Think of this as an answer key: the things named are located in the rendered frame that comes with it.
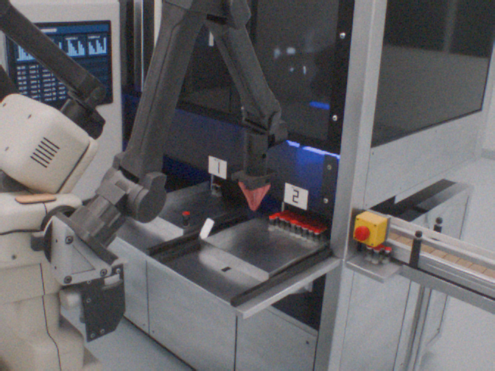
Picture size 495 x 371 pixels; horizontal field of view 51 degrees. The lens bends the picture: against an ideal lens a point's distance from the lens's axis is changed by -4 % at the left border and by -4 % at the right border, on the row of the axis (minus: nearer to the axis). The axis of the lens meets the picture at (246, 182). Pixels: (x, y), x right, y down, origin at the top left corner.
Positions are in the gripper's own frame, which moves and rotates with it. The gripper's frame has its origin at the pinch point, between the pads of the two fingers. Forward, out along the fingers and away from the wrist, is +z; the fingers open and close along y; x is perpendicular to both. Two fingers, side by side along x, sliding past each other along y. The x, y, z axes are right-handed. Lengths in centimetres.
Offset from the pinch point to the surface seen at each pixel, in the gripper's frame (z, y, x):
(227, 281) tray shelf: 20.1, -6.4, 2.1
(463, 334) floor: 111, 148, -15
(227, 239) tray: 20.2, 10.4, 19.4
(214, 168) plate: 7, 26, 42
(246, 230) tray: 20.3, 18.9, 19.9
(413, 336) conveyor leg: 45, 40, -31
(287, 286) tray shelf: 20.3, 3.3, -10.0
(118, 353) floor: 108, 12, 92
